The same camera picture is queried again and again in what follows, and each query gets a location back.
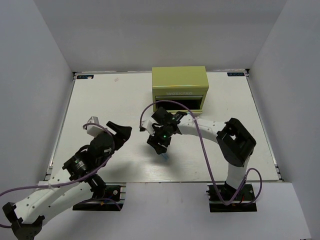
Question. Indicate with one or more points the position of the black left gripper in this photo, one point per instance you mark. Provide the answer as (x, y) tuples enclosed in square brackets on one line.
[(124, 131)]

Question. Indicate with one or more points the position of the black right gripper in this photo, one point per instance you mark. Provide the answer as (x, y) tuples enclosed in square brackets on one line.
[(154, 141)]

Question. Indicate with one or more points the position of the green top drawer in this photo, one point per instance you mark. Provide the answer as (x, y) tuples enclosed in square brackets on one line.
[(178, 97)]

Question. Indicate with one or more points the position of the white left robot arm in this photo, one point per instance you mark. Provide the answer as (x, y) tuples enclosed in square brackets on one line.
[(76, 182)]

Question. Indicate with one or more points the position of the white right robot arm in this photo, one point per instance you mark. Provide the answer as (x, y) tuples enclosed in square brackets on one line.
[(234, 140)]

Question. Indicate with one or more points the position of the green metal drawer chest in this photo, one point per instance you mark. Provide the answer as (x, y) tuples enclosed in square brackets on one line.
[(180, 80)]

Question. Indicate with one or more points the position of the left corner label sticker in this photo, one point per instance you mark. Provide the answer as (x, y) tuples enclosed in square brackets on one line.
[(85, 77)]

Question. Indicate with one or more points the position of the corner label sticker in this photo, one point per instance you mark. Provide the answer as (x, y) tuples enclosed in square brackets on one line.
[(85, 77), (235, 74)]

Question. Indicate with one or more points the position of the right corner label sticker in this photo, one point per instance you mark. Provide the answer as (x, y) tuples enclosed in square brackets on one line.
[(235, 74)]

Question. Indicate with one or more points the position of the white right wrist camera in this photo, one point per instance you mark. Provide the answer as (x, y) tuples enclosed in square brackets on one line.
[(147, 126)]

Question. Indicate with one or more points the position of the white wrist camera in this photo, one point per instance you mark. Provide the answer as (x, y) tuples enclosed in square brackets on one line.
[(92, 129), (147, 126)]

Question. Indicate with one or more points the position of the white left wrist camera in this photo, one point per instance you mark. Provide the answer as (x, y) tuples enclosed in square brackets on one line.
[(92, 129)]

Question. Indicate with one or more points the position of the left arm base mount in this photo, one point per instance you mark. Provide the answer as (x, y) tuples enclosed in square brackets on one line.
[(111, 199)]

